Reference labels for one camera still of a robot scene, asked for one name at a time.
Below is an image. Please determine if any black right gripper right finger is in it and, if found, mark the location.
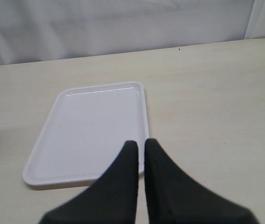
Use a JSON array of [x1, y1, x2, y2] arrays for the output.
[[144, 139, 259, 224]]

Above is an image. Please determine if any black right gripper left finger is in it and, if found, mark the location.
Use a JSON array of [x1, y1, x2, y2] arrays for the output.
[[40, 140, 139, 224]]

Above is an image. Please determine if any white rectangular plastic tray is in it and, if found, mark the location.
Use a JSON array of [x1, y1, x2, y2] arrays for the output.
[[22, 82, 150, 187]]

